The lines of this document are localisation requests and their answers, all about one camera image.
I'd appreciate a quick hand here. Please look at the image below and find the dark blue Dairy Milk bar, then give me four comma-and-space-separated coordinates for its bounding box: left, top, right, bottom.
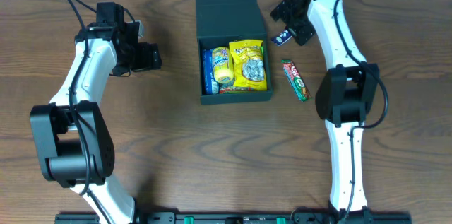
271, 29, 292, 47

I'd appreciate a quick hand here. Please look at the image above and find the red green KitKat bar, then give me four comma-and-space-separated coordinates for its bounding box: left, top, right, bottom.
281, 60, 311, 102

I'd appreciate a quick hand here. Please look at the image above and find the yellow sunflower seed bag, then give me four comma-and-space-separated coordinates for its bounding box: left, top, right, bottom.
228, 39, 268, 93

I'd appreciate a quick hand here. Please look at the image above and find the black gift box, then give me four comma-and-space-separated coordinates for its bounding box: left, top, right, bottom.
196, 0, 273, 105

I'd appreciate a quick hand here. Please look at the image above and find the blue Oreo cookie pack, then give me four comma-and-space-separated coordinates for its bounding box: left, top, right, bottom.
202, 49, 219, 95

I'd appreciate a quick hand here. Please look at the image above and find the yellow plastic candy canister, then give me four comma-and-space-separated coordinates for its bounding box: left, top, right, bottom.
212, 47, 234, 84

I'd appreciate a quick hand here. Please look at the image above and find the green Haribo gummy bag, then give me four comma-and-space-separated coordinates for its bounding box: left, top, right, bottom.
218, 45, 265, 95

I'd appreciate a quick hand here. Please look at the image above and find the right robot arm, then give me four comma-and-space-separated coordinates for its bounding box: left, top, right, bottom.
270, 0, 381, 223

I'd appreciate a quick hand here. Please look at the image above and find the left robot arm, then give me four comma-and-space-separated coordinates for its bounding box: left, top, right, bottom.
30, 2, 162, 223

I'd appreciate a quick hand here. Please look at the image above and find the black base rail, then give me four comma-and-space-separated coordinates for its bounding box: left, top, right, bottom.
54, 211, 413, 224

